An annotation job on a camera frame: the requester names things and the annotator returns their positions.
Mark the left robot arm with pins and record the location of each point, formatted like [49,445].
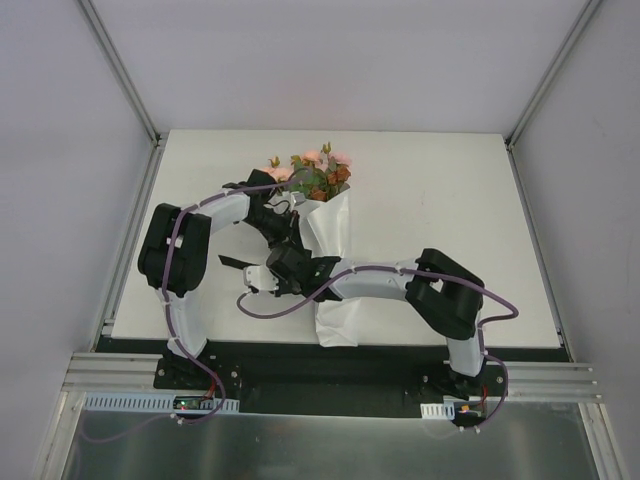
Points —
[174,254]

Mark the peach rose stem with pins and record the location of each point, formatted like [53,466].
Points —
[278,170]
[340,159]

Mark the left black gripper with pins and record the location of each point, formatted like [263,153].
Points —
[286,235]

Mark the black printed ribbon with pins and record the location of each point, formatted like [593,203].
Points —
[241,265]

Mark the right cable duct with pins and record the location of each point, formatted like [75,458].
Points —
[437,411]

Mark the pink rose stem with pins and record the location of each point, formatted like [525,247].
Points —
[318,159]

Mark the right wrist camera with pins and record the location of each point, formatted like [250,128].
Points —
[259,279]

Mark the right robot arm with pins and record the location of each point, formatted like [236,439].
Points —
[438,289]

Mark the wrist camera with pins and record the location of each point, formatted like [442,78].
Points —
[259,279]
[296,199]

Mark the aluminium rail profile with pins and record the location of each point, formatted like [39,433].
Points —
[128,365]

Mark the right aluminium frame post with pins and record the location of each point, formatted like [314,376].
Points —
[578,29]

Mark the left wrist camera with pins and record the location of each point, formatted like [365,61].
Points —
[296,199]

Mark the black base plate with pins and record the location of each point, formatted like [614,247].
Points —
[310,380]

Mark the cable duct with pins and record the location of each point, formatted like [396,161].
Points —
[158,403]
[437,411]

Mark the left cable duct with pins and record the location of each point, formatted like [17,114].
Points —
[158,403]

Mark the aluminium frame post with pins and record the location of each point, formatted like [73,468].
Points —
[578,29]
[118,68]

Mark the left aluminium frame post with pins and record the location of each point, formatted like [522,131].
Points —
[118,68]

